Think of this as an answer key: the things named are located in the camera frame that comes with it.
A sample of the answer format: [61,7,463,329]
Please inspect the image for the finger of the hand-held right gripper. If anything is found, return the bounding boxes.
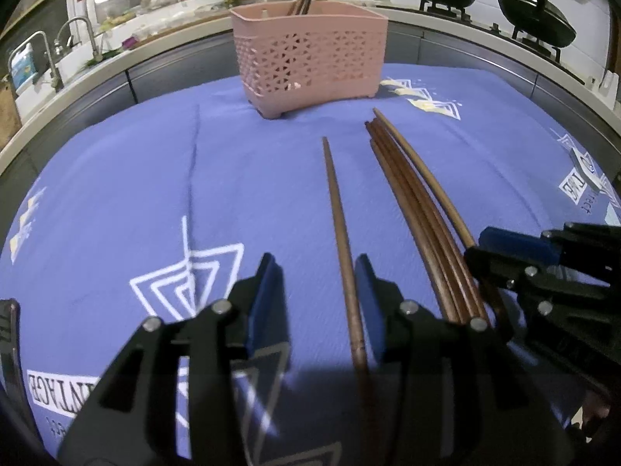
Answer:
[463,247,621,389]
[479,222,621,282]

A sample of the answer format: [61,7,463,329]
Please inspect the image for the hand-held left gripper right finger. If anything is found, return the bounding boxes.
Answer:
[354,254,576,466]

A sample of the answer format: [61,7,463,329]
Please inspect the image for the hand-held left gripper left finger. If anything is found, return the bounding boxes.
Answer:
[57,252,292,466]

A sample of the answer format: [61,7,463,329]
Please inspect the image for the light brown wooden chopstick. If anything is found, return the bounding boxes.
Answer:
[373,108,478,249]

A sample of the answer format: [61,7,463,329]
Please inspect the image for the pink perforated plastic basket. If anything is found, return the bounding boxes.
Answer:
[229,0,389,120]

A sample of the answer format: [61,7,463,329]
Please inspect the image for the small white device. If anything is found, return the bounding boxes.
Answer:
[567,147,604,176]

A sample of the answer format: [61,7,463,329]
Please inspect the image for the blue printed cloth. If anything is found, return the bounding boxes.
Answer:
[0,63,621,466]

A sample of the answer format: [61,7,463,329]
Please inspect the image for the black gas stove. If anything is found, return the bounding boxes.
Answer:
[417,0,585,85]

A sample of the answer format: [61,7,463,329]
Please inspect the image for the black wok with lid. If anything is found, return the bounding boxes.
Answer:
[497,0,578,49]

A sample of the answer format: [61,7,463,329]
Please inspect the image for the flat wooden board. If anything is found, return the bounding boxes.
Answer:
[128,12,236,49]

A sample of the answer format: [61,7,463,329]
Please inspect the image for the tall steel faucet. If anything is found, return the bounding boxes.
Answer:
[53,16,105,64]

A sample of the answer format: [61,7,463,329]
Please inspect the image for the wooden cutting board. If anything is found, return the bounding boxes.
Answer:
[0,75,23,153]

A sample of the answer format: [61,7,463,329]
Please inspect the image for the steel faucet with filter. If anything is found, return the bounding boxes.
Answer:
[7,30,64,92]

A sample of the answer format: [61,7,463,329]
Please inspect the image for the blue white filter box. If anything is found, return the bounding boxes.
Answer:
[10,43,38,94]

